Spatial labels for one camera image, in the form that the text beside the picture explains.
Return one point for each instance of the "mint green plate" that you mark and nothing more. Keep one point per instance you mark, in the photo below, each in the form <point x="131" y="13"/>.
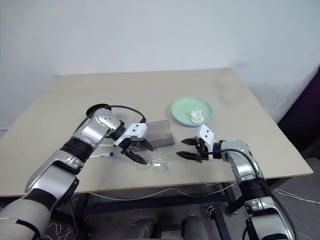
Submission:
<point x="190" y="110"/>

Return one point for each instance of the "white crumpled tissue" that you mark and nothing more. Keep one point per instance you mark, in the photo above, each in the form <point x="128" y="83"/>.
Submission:
<point x="197" y="116"/>

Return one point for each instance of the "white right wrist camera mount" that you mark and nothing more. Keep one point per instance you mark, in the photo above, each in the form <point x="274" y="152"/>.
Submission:
<point x="206" y="133"/>

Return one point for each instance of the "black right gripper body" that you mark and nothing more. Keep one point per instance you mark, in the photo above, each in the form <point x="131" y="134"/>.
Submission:
<point x="203" y="153"/>

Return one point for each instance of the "light blue plate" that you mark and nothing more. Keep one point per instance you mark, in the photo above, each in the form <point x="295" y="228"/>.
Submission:
<point x="185" y="124"/>

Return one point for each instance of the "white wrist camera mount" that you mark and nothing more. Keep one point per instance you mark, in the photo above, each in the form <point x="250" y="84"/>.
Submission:
<point x="136" y="129"/>
<point x="206" y="133"/>

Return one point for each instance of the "white marker with blue cap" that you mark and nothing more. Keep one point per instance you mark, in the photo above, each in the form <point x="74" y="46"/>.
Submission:
<point x="102" y="155"/>

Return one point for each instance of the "dark purple furniture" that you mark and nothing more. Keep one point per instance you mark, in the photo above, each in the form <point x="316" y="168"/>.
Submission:
<point x="305" y="120"/>

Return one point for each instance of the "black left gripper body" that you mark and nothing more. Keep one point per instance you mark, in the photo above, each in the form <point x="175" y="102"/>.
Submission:
<point x="128" y="145"/>

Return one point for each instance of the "dark grey rounded shape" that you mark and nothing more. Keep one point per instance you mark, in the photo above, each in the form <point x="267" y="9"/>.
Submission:
<point x="197" y="227"/>

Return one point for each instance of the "clear grey glasses case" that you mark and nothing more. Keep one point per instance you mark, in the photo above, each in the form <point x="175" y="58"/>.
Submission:
<point x="160" y="132"/>

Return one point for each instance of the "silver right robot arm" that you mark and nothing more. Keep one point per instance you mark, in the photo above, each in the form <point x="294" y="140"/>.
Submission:
<point x="241" y="162"/>

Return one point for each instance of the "black patterned floor mat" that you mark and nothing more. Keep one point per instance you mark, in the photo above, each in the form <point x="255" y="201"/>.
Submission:
<point x="60" y="227"/>

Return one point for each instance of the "clear safety glasses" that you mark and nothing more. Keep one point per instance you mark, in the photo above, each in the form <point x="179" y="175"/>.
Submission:
<point x="162" y="167"/>

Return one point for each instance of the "black metal table frame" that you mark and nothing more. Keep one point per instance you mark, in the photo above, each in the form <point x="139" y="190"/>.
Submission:
<point x="150" y="201"/>

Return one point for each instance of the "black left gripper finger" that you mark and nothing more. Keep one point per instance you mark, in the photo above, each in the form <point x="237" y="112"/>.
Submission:
<point x="136" y="157"/>
<point x="146" y="145"/>

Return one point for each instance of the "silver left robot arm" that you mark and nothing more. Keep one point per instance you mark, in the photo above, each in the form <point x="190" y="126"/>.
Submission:
<point x="50" y="175"/>

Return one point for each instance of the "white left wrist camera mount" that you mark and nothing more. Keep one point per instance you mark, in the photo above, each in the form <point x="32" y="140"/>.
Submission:
<point x="136" y="129"/>

